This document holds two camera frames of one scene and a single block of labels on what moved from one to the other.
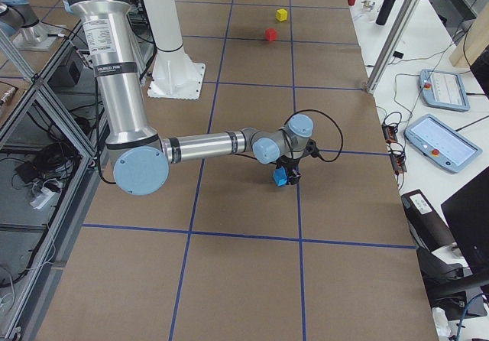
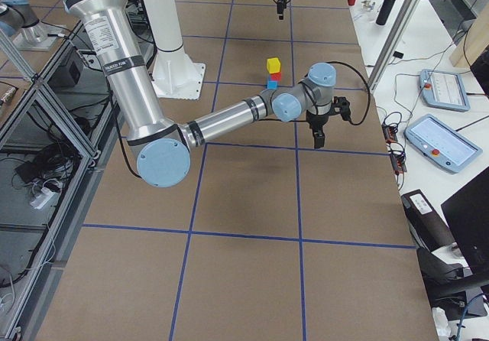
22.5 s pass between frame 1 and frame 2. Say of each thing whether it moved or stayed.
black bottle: stayed
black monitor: stayed
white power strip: stayed
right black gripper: moved
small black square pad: stayed
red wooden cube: moved
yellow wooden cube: moved
